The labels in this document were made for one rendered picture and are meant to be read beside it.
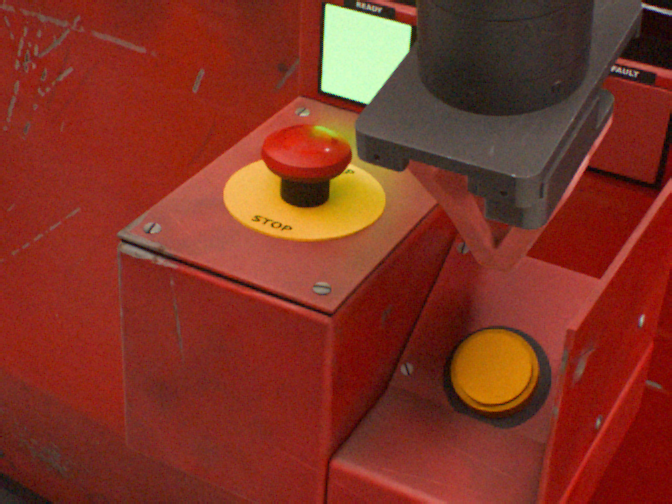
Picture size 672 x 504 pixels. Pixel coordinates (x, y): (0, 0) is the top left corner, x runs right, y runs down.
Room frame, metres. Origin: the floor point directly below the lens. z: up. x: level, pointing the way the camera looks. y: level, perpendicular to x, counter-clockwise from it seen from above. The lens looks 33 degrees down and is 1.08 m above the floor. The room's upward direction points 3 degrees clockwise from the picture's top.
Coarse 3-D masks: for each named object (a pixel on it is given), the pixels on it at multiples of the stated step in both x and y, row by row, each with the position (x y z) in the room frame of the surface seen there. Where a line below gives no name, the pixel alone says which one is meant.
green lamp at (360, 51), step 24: (336, 24) 0.58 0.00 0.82; (360, 24) 0.57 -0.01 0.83; (384, 24) 0.57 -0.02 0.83; (336, 48) 0.58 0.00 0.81; (360, 48) 0.57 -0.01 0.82; (384, 48) 0.57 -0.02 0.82; (408, 48) 0.56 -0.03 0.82; (336, 72) 0.58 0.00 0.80; (360, 72) 0.57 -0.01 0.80; (384, 72) 0.57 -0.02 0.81; (360, 96) 0.57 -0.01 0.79
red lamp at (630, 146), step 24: (624, 96) 0.52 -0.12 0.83; (648, 96) 0.51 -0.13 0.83; (624, 120) 0.51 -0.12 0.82; (648, 120) 0.51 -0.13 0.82; (600, 144) 0.52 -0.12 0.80; (624, 144) 0.51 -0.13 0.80; (648, 144) 0.51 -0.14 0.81; (600, 168) 0.52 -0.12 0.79; (624, 168) 0.51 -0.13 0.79; (648, 168) 0.51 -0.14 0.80
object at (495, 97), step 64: (448, 0) 0.38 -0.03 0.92; (512, 0) 0.37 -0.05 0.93; (576, 0) 0.38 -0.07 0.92; (448, 64) 0.38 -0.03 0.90; (512, 64) 0.37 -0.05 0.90; (576, 64) 0.39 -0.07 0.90; (384, 128) 0.38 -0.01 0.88; (448, 128) 0.37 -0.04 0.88; (512, 128) 0.37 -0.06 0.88; (512, 192) 0.35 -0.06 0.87
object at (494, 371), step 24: (480, 336) 0.46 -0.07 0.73; (504, 336) 0.46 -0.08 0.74; (456, 360) 0.45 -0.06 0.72; (480, 360) 0.45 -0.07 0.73; (504, 360) 0.45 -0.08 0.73; (528, 360) 0.45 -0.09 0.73; (456, 384) 0.44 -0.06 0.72; (480, 384) 0.44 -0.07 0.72; (504, 384) 0.44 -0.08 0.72; (528, 384) 0.44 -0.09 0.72; (480, 408) 0.43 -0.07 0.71; (504, 408) 0.43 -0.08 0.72
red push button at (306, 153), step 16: (288, 128) 0.50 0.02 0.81; (304, 128) 0.50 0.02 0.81; (320, 128) 0.50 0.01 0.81; (272, 144) 0.49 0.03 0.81; (288, 144) 0.49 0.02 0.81; (304, 144) 0.49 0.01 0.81; (320, 144) 0.49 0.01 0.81; (336, 144) 0.49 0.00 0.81; (272, 160) 0.48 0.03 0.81; (288, 160) 0.48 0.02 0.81; (304, 160) 0.48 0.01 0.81; (320, 160) 0.48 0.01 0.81; (336, 160) 0.48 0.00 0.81; (288, 176) 0.47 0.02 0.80; (304, 176) 0.47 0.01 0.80; (320, 176) 0.47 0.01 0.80; (336, 176) 0.48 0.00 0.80; (288, 192) 0.48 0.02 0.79; (304, 192) 0.48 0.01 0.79; (320, 192) 0.48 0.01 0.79
